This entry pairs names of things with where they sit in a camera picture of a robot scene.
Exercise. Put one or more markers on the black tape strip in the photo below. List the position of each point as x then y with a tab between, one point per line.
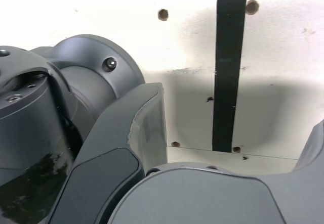
227	69

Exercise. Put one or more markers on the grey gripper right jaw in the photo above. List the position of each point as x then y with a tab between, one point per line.
202	198

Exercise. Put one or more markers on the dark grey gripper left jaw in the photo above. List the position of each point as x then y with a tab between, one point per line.
106	145

